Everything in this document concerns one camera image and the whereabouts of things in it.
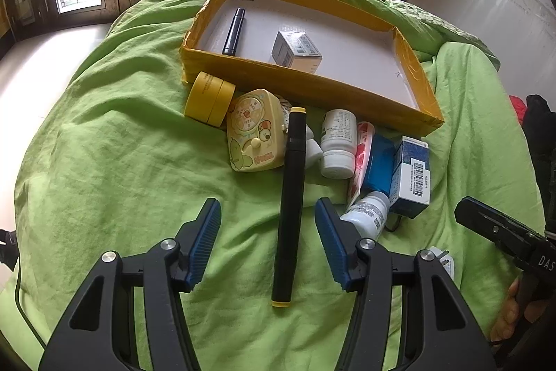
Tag white bottle with grey label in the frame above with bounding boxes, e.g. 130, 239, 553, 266
340, 191, 391, 238

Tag red cloth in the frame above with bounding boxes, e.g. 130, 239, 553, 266
508, 95, 528, 128

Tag person's right hand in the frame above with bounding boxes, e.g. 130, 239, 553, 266
490, 276, 541, 348

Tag white charger plug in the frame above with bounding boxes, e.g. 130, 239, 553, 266
430, 247, 455, 280

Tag black marker with yellow ends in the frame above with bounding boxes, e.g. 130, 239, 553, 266
271, 107, 308, 308

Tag yellow round jar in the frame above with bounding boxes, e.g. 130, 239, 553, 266
184, 71, 236, 126

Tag dark cloth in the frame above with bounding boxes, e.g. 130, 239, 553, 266
521, 94, 556, 233

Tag small grey carton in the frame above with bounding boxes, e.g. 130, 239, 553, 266
271, 30, 323, 74

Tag yellow cardboard box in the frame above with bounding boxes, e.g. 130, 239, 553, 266
180, 0, 444, 137

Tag blue and white carton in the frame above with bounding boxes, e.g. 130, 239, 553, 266
388, 136, 431, 219

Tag green blanket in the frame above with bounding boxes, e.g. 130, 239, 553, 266
0, 0, 548, 371

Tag green patterned pillow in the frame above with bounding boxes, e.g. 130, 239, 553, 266
384, 0, 500, 67

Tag pink floral hand cream tube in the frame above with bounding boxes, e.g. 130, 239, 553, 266
346, 121, 375, 209

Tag black cable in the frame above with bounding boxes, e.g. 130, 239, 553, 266
0, 227, 48, 348

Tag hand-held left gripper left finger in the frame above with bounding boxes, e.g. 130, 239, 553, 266
38, 198, 222, 371

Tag large white pill bottle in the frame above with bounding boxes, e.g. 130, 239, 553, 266
320, 109, 359, 179

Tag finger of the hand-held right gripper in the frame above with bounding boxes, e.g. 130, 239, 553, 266
455, 196, 543, 264

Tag short black pen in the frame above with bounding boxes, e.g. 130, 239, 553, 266
222, 7, 246, 56

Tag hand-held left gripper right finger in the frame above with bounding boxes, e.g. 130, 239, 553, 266
315, 197, 498, 371

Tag small white pill bottle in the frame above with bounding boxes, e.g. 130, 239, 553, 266
276, 97, 325, 170

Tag yellow cartoon toy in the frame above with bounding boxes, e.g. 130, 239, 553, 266
226, 88, 288, 172

